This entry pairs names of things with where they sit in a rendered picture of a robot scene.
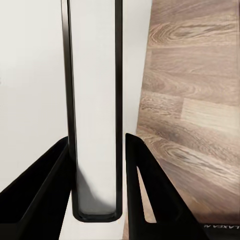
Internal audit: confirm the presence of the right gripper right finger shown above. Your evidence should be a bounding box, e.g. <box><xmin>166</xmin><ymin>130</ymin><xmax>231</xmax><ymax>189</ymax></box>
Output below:
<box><xmin>125</xmin><ymin>133</ymin><xmax>210</xmax><ymax>240</ymax></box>

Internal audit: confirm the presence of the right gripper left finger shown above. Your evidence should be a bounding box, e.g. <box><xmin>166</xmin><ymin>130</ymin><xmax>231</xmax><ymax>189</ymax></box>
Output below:
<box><xmin>0</xmin><ymin>136</ymin><xmax>71</xmax><ymax>240</ymax></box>

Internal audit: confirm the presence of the hardback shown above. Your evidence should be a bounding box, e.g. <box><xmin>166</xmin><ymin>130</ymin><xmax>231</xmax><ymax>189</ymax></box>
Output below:
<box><xmin>60</xmin><ymin>0</ymin><xmax>123</xmax><ymax>223</ymax></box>

